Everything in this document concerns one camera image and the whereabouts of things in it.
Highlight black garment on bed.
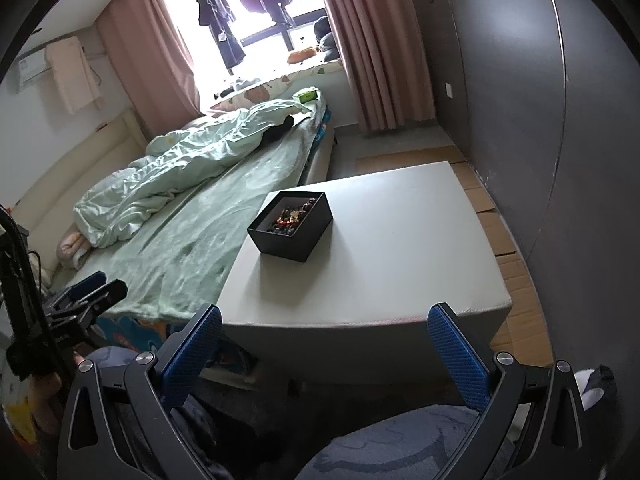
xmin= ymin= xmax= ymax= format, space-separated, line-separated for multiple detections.
xmin=260 ymin=115 xmax=294 ymax=145

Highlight dark wooden bead bracelet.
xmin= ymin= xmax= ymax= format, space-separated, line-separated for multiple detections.
xmin=267 ymin=199 xmax=302 ymax=235

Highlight white fluffy slipper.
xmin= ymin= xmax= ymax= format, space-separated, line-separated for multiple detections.
xmin=574 ymin=365 xmax=617 ymax=411

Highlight pink curtain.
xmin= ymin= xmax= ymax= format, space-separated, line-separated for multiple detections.
xmin=96 ymin=0 xmax=201 ymax=136
xmin=324 ymin=0 xmax=435 ymax=131

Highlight pink curtain left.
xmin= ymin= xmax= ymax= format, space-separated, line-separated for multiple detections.
xmin=96 ymin=0 xmax=201 ymax=136

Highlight red string bead bracelets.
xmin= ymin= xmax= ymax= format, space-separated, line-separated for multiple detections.
xmin=274 ymin=196 xmax=319 ymax=233

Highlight person's left hand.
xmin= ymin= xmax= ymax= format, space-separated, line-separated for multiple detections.
xmin=27 ymin=352 xmax=84 ymax=436

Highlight white low table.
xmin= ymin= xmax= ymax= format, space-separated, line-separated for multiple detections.
xmin=218 ymin=162 xmax=512 ymax=385

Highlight dark grey wardrobe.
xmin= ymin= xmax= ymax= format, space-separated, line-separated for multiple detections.
xmin=412 ymin=0 xmax=639 ymax=460

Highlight green bed sheet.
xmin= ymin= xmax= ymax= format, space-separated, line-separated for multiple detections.
xmin=52 ymin=92 xmax=328 ymax=322

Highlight orange plush toy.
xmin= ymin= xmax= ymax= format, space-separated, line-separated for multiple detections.
xmin=288 ymin=47 xmax=318 ymax=64

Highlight cream padded headboard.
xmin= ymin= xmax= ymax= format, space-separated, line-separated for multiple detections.
xmin=12 ymin=110 xmax=148 ymax=275

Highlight dark pillows on sill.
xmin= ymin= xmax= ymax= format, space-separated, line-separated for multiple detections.
xmin=314 ymin=15 xmax=340 ymax=62

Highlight pink curtain right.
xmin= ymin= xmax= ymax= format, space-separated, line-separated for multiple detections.
xmin=324 ymin=0 xmax=435 ymax=131

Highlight white air conditioner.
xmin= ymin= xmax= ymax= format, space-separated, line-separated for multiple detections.
xmin=17 ymin=49 xmax=51 ymax=92

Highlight green box on bed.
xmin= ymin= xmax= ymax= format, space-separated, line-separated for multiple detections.
xmin=293 ymin=87 xmax=320 ymax=104

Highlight flattened cardboard floor sheets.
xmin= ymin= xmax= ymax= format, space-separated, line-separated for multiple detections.
xmin=355 ymin=145 xmax=554 ymax=366

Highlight patterned window seat cushion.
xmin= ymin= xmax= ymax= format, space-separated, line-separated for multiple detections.
xmin=208 ymin=60 xmax=346 ymax=115

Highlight pink pillow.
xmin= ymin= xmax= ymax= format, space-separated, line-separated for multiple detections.
xmin=56 ymin=226 xmax=93 ymax=270

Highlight black jewelry box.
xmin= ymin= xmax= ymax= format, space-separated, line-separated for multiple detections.
xmin=247 ymin=191 xmax=333 ymax=262

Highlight beige hanging towel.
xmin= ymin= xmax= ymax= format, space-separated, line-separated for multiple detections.
xmin=44 ymin=36 xmax=103 ymax=115

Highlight light green duvet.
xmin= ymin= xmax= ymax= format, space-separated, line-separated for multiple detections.
xmin=73 ymin=96 xmax=326 ymax=248

